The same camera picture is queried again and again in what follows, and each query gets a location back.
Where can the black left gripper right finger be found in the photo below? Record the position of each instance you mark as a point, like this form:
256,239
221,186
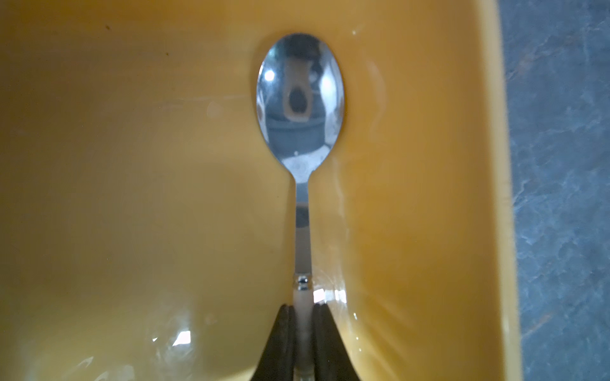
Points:
332,362

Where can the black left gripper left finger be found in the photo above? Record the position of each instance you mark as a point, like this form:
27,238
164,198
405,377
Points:
277,360

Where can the silver spoon clear handle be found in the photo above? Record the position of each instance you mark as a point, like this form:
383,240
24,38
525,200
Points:
294,77

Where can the yellow storage box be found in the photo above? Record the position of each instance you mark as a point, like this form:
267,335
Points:
147,230

